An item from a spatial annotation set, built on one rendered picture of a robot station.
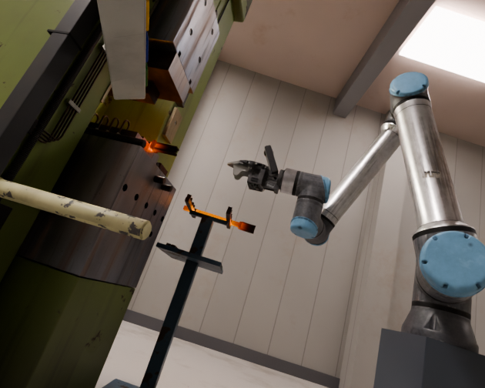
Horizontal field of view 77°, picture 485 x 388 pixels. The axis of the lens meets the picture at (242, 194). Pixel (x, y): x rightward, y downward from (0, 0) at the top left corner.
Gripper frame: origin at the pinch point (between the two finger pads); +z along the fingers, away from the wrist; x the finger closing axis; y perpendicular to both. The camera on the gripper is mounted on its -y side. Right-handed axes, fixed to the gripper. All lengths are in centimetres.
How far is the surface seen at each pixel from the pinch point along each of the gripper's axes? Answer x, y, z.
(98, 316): 4, 64, 27
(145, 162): -9.6, 11.7, 27.0
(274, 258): 279, -17, -7
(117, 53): -56, 7, 14
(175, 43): -16, -37, 33
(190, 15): -15, -54, 33
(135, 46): -56, 5, 11
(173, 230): 250, -11, 118
